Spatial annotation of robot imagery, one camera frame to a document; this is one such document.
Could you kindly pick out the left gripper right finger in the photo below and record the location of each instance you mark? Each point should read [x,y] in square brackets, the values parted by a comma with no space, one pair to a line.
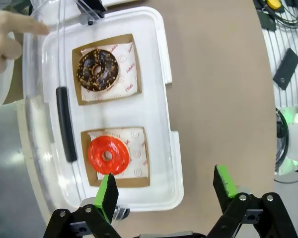
[226,188]

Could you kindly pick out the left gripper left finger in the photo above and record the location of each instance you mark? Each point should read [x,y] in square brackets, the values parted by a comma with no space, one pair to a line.
[106,198]

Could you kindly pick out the brown cardboard donut tray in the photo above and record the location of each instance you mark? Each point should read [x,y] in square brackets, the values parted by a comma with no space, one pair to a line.
[134,183]
[76,81]

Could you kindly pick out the chocolate donut with nut crumbs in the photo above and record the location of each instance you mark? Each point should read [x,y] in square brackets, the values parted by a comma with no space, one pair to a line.
[87,79]

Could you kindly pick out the white printed paper liner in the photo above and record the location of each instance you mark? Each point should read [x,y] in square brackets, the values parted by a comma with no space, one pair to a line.
[127,69]
[139,148]

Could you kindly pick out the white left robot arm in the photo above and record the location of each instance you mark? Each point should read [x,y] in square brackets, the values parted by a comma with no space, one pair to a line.
[296,138]

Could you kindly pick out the red glazed donut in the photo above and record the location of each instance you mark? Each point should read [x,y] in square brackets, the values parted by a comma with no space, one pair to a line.
[99,161]

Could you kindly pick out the white donut case base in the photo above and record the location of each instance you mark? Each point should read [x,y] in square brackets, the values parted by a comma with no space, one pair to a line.
[159,111]

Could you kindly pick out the person's right hand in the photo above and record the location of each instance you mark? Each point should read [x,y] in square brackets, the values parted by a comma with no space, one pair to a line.
[5,34]

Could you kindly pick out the black lid hinge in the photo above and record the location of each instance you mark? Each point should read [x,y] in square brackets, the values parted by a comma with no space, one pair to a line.
[92,11]
[123,212]

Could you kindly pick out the clear plastic case lid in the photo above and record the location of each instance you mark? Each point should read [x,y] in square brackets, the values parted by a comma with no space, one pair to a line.
[47,119]

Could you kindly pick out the long black metal plate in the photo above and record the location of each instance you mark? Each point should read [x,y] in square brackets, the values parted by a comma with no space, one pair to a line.
[286,68]

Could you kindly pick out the slotted metal mounting plate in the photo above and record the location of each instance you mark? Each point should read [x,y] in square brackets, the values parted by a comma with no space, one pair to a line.
[273,42]

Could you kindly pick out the short black metal plate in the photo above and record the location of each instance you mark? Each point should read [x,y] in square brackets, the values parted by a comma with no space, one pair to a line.
[265,21]

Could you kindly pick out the yellow emergency stop button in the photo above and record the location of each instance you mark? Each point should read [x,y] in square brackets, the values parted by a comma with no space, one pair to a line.
[273,3]

